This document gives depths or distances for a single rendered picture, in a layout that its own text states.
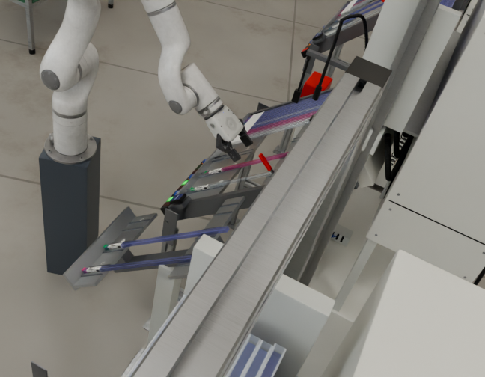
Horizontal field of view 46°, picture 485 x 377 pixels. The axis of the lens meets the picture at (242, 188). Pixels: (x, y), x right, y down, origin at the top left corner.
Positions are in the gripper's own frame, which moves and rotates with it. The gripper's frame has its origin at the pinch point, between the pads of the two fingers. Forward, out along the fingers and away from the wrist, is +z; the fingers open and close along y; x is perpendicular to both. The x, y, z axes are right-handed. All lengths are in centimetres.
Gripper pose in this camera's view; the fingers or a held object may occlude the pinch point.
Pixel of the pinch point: (242, 149)
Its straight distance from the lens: 182.2
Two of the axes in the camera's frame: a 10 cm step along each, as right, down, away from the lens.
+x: -6.9, 3.0, 6.6
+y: 4.3, -5.7, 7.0
